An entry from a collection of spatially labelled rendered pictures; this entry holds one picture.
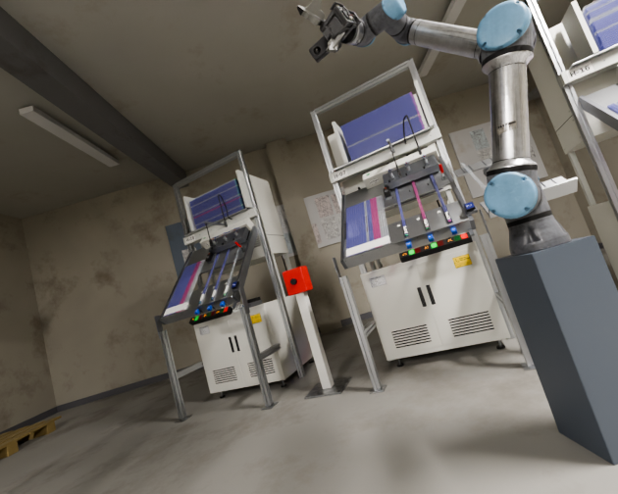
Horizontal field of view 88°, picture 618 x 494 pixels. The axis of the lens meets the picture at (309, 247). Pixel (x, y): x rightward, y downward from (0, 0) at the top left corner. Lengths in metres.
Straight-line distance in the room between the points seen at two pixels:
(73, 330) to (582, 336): 5.55
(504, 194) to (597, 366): 0.50
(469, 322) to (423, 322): 0.25
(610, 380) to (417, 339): 1.14
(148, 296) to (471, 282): 4.24
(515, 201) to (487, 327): 1.23
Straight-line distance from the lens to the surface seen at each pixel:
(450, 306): 2.07
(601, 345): 1.15
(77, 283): 5.70
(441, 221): 1.79
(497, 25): 1.07
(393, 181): 2.15
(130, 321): 5.28
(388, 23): 1.30
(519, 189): 0.97
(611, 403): 1.18
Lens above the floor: 0.63
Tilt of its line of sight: 7 degrees up
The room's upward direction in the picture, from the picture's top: 17 degrees counter-clockwise
